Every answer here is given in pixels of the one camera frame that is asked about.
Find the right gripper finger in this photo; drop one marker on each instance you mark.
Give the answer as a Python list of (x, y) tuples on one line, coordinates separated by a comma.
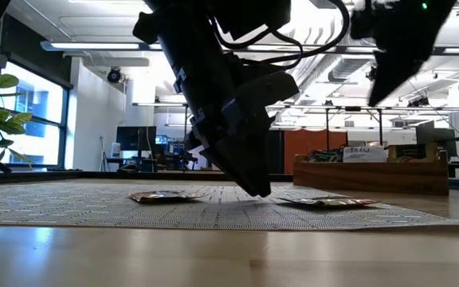
[(389, 75)]

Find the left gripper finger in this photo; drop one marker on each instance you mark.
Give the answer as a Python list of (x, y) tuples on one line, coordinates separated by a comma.
[(263, 159), (229, 159)]

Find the blackcurrant tea packet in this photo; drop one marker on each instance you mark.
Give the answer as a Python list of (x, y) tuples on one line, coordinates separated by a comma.
[(325, 155)]

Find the Tazo orange tea packet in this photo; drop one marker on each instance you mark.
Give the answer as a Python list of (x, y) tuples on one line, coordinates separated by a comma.
[(365, 154)]

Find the background black robot arm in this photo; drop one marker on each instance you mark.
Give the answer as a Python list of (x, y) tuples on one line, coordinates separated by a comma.
[(183, 157)]

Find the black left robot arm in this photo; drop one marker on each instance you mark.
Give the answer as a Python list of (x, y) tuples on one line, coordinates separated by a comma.
[(189, 48)]

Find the wooden tea box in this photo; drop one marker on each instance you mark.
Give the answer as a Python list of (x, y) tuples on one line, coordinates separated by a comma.
[(373, 179)]

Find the black cabinet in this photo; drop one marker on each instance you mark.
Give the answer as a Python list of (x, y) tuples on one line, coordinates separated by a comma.
[(276, 151)]

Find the orange partition panel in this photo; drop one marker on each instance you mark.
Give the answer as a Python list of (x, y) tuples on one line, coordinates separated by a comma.
[(313, 141)]

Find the black computer monitor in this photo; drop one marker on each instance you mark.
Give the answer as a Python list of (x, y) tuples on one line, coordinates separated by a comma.
[(136, 138), (440, 137)]

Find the thin tripod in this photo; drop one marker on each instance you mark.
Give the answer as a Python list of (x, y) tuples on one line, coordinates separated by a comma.
[(104, 155)]

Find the grey woven placemat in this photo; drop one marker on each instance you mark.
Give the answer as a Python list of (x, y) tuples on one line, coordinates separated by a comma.
[(94, 207)]

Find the long ceiling light strip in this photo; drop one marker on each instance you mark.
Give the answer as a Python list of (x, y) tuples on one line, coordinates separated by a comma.
[(94, 45)]

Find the large window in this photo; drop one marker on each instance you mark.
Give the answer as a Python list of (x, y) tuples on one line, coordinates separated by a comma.
[(30, 119)]

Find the black ceiling camera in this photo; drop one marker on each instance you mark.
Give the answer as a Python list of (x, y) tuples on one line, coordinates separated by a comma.
[(420, 101), (371, 73), (114, 75)]

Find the background black frame rig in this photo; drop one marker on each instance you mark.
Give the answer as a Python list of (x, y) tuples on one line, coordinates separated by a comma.
[(333, 108)]

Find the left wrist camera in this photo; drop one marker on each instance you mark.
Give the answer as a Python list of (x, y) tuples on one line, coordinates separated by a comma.
[(253, 16)]

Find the black aluminium table frame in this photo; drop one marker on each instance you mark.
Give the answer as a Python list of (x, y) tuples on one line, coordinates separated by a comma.
[(94, 176)]

